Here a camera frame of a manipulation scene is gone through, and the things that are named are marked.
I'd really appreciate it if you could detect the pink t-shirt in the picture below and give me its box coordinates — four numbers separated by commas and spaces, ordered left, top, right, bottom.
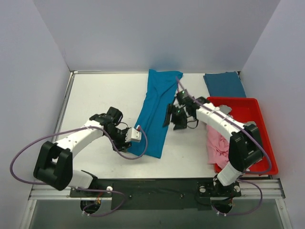
206, 125, 229, 169

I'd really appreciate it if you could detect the red plastic bin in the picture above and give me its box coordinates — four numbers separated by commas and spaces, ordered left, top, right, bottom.
208, 96, 278, 175

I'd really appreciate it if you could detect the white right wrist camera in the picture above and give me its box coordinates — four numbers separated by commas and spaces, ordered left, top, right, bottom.
175, 91, 187, 104

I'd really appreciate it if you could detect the grey t-shirt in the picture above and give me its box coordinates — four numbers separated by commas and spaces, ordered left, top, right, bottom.
219, 105, 256, 126

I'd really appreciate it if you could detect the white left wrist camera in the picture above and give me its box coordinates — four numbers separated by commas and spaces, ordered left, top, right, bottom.
125, 127, 142, 143

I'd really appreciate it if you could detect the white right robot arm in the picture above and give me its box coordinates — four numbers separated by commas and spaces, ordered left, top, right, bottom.
163, 90, 266, 195

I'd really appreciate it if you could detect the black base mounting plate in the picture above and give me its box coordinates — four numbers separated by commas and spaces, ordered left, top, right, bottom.
70, 178, 241, 213

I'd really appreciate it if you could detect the bright blue t-shirt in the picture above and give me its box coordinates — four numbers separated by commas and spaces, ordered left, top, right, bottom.
128, 69, 183, 158

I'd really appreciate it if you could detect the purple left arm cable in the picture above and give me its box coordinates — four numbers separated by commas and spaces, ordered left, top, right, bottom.
10, 125, 149, 217

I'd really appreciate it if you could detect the aluminium front rail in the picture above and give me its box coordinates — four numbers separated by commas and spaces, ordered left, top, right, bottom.
29, 178, 285, 200

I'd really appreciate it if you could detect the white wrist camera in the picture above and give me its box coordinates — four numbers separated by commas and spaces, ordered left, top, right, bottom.
125, 127, 142, 143
175, 91, 187, 104

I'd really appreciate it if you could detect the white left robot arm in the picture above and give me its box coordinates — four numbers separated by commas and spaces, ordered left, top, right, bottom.
33, 107, 142, 197

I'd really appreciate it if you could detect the folded dark blue t-shirt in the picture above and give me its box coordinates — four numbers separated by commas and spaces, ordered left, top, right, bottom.
203, 72, 246, 98

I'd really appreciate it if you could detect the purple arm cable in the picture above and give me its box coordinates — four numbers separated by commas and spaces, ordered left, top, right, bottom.
175, 76, 273, 217
10, 125, 149, 217

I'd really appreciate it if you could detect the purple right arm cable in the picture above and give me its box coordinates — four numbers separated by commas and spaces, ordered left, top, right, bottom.
175, 76, 273, 217

